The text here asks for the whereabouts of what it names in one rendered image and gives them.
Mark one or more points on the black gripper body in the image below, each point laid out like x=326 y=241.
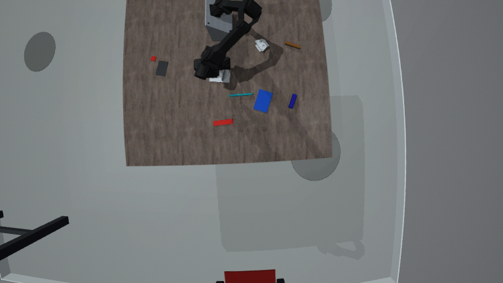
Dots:
x=226 y=64

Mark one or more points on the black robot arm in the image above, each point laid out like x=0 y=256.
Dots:
x=212 y=57

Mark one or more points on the red flat bar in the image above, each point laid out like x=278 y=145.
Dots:
x=222 y=122

